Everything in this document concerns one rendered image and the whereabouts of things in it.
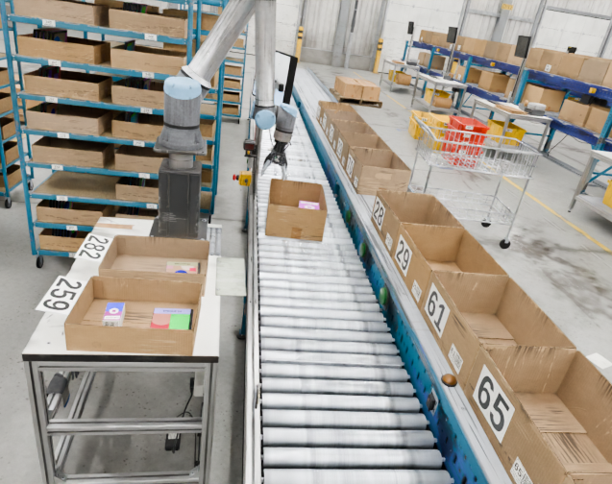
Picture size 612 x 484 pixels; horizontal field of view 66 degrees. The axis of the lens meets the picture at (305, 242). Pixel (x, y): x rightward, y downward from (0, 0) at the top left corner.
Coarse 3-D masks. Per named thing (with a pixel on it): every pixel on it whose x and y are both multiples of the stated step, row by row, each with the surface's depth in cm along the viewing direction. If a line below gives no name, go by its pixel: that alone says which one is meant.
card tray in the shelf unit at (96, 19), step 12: (24, 0) 247; (36, 0) 247; (48, 0) 247; (60, 0) 274; (72, 0) 274; (24, 12) 249; (36, 12) 250; (48, 12) 250; (60, 12) 250; (72, 12) 251; (84, 12) 251; (96, 12) 256; (108, 12) 275; (96, 24) 258; (108, 24) 277
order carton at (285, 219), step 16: (272, 192) 266; (288, 192) 267; (304, 192) 267; (320, 192) 267; (272, 208) 229; (288, 208) 229; (304, 208) 230; (320, 208) 259; (272, 224) 233; (288, 224) 233; (304, 224) 233; (320, 224) 234; (320, 240) 238
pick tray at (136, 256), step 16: (112, 240) 189; (128, 240) 196; (144, 240) 197; (160, 240) 198; (176, 240) 198; (192, 240) 199; (112, 256) 190; (128, 256) 197; (144, 256) 199; (160, 256) 201; (176, 256) 202; (192, 256) 203; (112, 272) 171; (128, 272) 171; (144, 272) 172; (160, 272) 173
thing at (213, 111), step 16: (208, 0) 332; (224, 0) 332; (192, 32) 340; (208, 32) 341; (160, 48) 379; (224, 64) 393; (112, 80) 348; (160, 80) 364; (208, 112) 376; (208, 144) 378; (208, 160) 396; (208, 192) 440; (208, 208) 406
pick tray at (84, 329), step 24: (96, 288) 167; (120, 288) 168; (144, 288) 169; (168, 288) 170; (192, 288) 171; (72, 312) 147; (96, 312) 161; (144, 312) 165; (72, 336) 142; (96, 336) 143; (120, 336) 144; (144, 336) 145; (168, 336) 146; (192, 336) 147
